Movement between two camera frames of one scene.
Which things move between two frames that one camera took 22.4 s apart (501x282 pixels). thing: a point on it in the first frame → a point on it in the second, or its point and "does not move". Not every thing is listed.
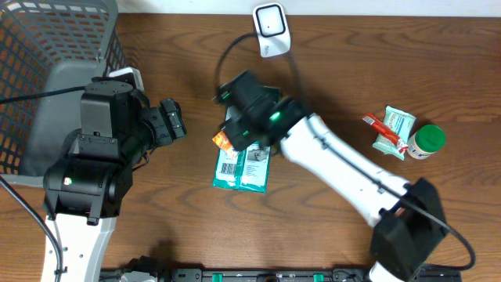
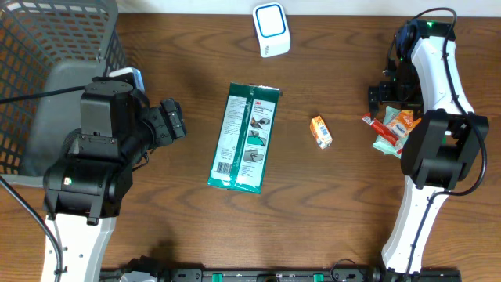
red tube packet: (385, 131) does not move
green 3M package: (249, 168) does not move
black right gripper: (231, 131) → (385, 98)
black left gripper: (163, 113) does not move
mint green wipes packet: (401, 124) does not move
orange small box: (221, 140) → (404, 123)
